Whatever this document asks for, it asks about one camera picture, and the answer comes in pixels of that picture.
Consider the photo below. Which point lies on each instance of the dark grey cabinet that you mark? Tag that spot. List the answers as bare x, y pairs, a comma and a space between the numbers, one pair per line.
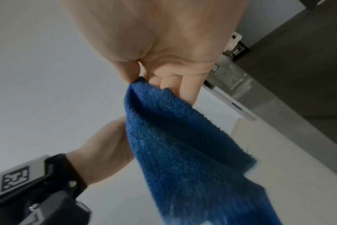
301, 66

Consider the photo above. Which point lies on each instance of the person's left hand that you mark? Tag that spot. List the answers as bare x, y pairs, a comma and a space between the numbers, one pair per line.
107, 151

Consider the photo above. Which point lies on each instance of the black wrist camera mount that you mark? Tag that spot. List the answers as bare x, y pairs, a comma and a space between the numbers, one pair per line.
38, 189

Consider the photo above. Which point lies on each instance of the person's right hand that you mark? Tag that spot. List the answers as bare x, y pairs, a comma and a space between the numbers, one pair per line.
168, 33

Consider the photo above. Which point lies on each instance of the blue terry cloth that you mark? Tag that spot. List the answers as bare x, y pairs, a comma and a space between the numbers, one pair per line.
174, 142

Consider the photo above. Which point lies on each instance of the white and black wall device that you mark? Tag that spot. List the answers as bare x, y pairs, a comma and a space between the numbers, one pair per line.
236, 47

